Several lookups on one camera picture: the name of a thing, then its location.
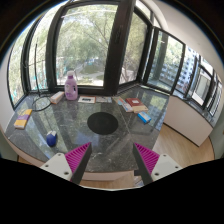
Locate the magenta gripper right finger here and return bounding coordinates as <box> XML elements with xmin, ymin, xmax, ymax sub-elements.
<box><xmin>133</xmin><ymin>143</ymin><xmax>182</xmax><ymax>185</ymax></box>

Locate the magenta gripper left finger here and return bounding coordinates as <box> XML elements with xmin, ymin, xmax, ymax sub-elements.
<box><xmin>41</xmin><ymin>142</ymin><xmax>92</xmax><ymax>185</ymax></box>

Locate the blue computer mouse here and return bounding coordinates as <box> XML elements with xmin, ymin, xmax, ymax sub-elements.
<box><xmin>46</xmin><ymin>131</ymin><xmax>57</xmax><ymax>147</ymax></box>

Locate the round black mouse pad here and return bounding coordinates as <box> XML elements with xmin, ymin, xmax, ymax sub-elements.
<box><xmin>87</xmin><ymin>112</ymin><xmax>118</xmax><ymax>135</ymax></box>

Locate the blue white small box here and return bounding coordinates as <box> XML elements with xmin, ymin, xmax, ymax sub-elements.
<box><xmin>138</xmin><ymin>112</ymin><xmax>151</xmax><ymax>123</ymax></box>

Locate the red book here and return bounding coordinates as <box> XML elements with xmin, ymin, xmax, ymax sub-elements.
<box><xmin>125</xmin><ymin>98</ymin><xmax>148</xmax><ymax>113</ymax></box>

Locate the yellow purple box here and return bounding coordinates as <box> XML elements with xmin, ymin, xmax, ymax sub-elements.
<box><xmin>14</xmin><ymin>109</ymin><xmax>32</xmax><ymax>129</ymax></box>

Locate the small orange white box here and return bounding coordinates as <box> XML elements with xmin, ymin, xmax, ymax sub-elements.
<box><xmin>50</xmin><ymin>91</ymin><xmax>64</xmax><ymax>104</ymax></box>

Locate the flat grey booklet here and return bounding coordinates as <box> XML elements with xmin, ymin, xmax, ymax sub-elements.
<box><xmin>96</xmin><ymin>96</ymin><xmax>112</xmax><ymax>103</ymax></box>

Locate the colourful thin book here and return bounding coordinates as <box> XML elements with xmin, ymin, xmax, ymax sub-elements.
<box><xmin>113</xmin><ymin>97</ymin><xmax>133</xmax><ymax>112</ymax></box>

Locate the purple detergent bottle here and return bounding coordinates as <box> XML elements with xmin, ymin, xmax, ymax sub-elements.
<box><xmin>64</xmin><ymin>71</ymin><xmax>78</xmax><ymax>101</ymax></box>

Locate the black window frame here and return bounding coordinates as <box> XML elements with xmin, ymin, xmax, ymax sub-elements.
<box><xmin>8</xmin><ymin>0</ymin><xmax>219</xmax><ymax>113</ymax></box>

